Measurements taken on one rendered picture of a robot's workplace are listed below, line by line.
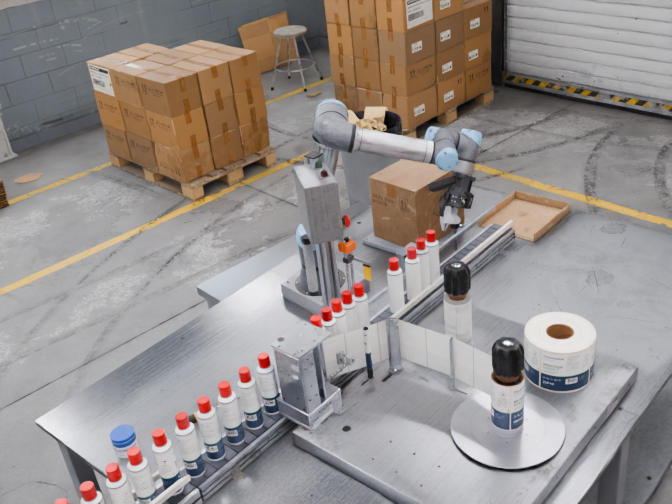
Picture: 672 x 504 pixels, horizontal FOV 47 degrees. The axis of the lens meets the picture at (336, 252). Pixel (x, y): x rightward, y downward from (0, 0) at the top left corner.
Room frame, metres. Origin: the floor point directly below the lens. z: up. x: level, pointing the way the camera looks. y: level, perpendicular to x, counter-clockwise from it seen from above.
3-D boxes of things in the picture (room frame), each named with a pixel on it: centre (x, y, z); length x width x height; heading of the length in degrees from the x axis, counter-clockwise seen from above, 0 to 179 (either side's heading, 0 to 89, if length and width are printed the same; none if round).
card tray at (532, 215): (2.84, -0.80, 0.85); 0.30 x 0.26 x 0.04; 136
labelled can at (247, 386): (1.72, 0.29, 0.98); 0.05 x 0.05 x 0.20
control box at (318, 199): (2.11, 0.03, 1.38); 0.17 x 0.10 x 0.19; 11
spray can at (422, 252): (2.33, -0.29, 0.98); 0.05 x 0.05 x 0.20
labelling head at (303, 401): (1.76, 0.13, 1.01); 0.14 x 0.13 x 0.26; 136
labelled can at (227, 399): (1.67, 0.35, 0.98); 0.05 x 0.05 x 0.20
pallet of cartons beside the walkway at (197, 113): (5.89, 1.07, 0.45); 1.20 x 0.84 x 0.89; 41
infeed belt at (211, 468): (2.13, -0.10, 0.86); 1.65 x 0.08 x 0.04; 136
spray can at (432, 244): (2.37, -0.34, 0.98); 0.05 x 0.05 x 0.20
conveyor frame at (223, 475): (2.13, -0.10, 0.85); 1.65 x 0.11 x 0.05; 136
